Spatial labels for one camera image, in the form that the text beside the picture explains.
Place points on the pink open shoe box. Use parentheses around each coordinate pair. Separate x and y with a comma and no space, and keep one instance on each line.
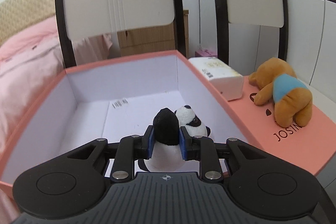
(112,99)

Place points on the panda plush toy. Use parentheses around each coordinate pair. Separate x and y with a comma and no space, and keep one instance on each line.
(166,156)

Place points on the wooden drawer cabinet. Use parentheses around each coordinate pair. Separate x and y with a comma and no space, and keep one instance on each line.
(149,39)

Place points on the beige quilted headboard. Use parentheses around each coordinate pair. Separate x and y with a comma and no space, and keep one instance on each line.
(17,15)

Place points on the small purple box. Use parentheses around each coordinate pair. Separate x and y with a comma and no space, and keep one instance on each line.
(204,52)

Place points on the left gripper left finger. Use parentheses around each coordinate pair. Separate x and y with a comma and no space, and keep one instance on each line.
(128,150)

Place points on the pink shoe box lid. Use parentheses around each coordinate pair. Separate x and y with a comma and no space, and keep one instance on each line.
(310,147)

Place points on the brown teddy bear plush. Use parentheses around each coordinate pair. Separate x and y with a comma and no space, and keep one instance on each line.
(277,81)

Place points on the white tissue pack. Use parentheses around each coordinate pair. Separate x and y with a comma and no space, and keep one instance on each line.
(225,79)

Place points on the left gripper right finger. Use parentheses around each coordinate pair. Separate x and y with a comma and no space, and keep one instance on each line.
(201,149)

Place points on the pink bedding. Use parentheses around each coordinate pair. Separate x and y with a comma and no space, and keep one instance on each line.
(30,60)

